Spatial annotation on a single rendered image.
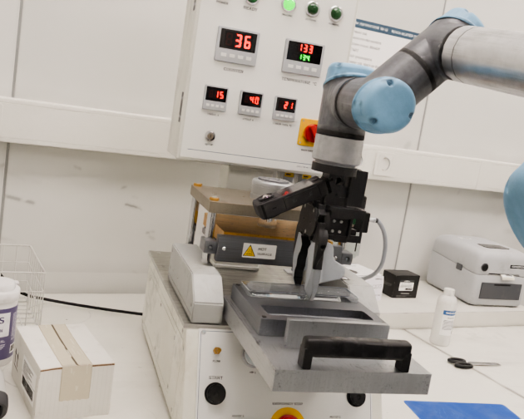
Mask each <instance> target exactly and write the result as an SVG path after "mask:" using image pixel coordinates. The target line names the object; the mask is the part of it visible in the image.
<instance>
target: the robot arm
mask: <svg viewBox="0 0 524 419"><path fill-rule="evenodd" d="M446 80H450V81H457V82H461V83H464V84H468V85H472V86H478V87H481V88H486V89H489V90H493V91H499V92H502V93H507V94H510V95H514V96H519V97H524V32H518V31H511V30H503V29H496V28H489V27H484V25H483V24H482V22H481V20H480V19H479V18H478V17H477V16H476V15H475V14H474V13H473V12H469V11H468V10H467V9H466V8H462V7H455V8H453V9H451V10H449V11H448V12H446V13H445V14H444V15H442V16H441V17H438V18H436V19H435V20H434V21H432V22H431V23H430V25H429V26H428V27H427V28H426V29H425V30H424V31H422V32H421V33H420V34H418V35H417V36H416V37H415V38H414V39H413V40H412V41H411V42H409V43H408V44H407V45H405V46H404V47H403V48H401V49H400V50H399V51H398V52H396V53H395V54H394V55H392V56H391V57H390V58H389V59H388V60H387V61H386V62H384V63H383V64H382V65H381V66H379V67H378V68H377V69H376V70H374V69H373V68H372V67H366V66H363V65H358V64H353V63H347V62H333V63H331V64H330V65H329V67H328V70H327V74H326V78H325V82H324V84H323V95H322V100H321V105H320V110H319V120H318V125H317V128H318V129H317V130H316V136H315V140H314V149H313V154H312V157H313V158H314V159H315V160H313V161H312V166H311V170H316V171H319V172H323V174H322V176H321V178H320V177H318V176H314V177H311V178H308V179H307V180H303V181H300V182H299V183H296V184H294V185H290V186H288V187H285V188H283V189H281V190H277V191H275V192H273V193H268V194H265V195H261V196H260V197H258V198H257V199H255V200H253V206H254V209H255V213H256V214H257V215H258V216H259V217H260V218H261V219H271V218H274V217H276V216H277V215H280V214H282V213H284V212H286V211H288V210H291V209H294V208H296V207H299V206H301V205H302V208H301V211H300V215H299V222H298V224H297V228H296V231H295V237H294V251H293V253H294V257H293V280H294V284H301V283H302V279H303V272H304V270H306V280H305V285H304V290H305V292H306V294H307V296H308V299H309V300H310V301H313V300H314V296H315V294H316V292H317V289H318V286H319V283H325V282H329V281H334V280H338V279H341V278H342V277H343V276H344V274H345V268H344V266H343V265H342V264H340V263H338V262H337V261H335V260H334V247H333V245H332V244H331V243H329V242H328V239H331V240H333V241H334V242H340V243H347V242H349V243H357V244H360V243H361V238H362V233H363V225H364V221H365V216H366V211H365V210H363V209H362V207H363V198H364V194H365V190H366V184H367V180H368V172H367V171H362V170H360V169H358V168H355V166H359V165H360V160H361V155H362V151H363V143H364V137H365V132H366V131H367V132H368V133H372V134H391V133H395V132H398V131H400V130H402V129H403V128H404V127H406V126H407V125H408V123H409V122H410V121H411V119H412V117H413V114H414V112H415V108H416V105H417V104H418V103H419V102H420V101H422V100H423V99H424V98H425V97H427V96H428V95H429V94H430V93H432V92H433V91H434V90H435V89H437V88H438V87H439V86H441V85H442V84H443V83H444V82H445V81H446ZM503 204H504V210H505V213H506V216H507V220H508V223H509V225H510V226H511V228H512V231H513V233H514V235H515V236H516V237H517V240H518V241H519V243H520V244H521V245H522V247H523V248H524V162H523V163H522V164H521V165H520V166H519V167H518V168H517V169H516V170H515V171H514V172H512V174H511V175H510V177H509V179H508V181H507V183H506V185H505V188H504V192H503ZM356 219H361V220H362V222H361V227H360V231H359V236H356V232H357V230H356V229H352V224H355V222H356Z"/></svg>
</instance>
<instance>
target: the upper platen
mask: <svg viewBox="0 0 524 419"><path fill-rule="evenodd" d="M207 215H208V213H206V212H205V216H204V222H203V225H204V226H205V227H206V221H207ZM297 224H298V222H296V221H288V220H280V219H261V218H255V217H247V216H238V215H230V214H217V216H216V222H215V233H214V239H215V240H216V237H217V234H229V235H239V236H248V237H257V238H266V239H284V240H293V241H294V237H295V231H296V228H297ZM205 227H203V228H202V233H203V234H205Z"/></svg>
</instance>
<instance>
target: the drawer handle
mask: <svg viewBox="0 0 524 419"><path fill-rule="evenodd" d="M412 348H413V347H412V344H411V343H410V342H409V341H407V340H399V339H381V338H347V337H330V336H312V335H306V336H304V337H303V340H302V343H301V344H300V350H299V358H298V364H299V365H300V367H301V368H302V369H310V368H311V363H312V359H313V357H327V358H350V359H372V360H394V361H396V362H395V367H396V368H397V369H398V370H399V371H400V372H408V371H409V367H410V362H411V358H412V354H411V352H412Z"/></svg>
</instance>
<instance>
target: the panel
mask: <svg viewBox="0 0 524 419"><path fill-rule="evenodd" d="M242 348H243V347H242V345H241V344H240V341H239V340H238V338H237V337H236V336H235V334H234V333H233V331H232V330H229V329H213V328H199V334H198V353H197V373H196V392H195V419H279V418H280V417H282V416H283V415H287V414H289V415H293V416H295V417H297V418H298V419H373V404H372V393H365V401H364V403H363V404H361V405H354V404H353V403H352V402H351V401H350V400H349V393H335V392H272V391H271V390H270V388H269V386H268V385H267V383H266V382H265V380H264V379H263V377H262V376H261V374H260V372H259V371H258V369H257V368H251V367H247V366H246V365H245V364H244V363H243V361H242V359H241V351H242ZM214 384H219V385H221V386H222V387H223V388H224V390H225V397H224V399H223V400H222V401H221V402H218V403H213V402H211V401H209V399H208V397H207V390H208V388H209V387H210V386H211V385H214Z"/></svg>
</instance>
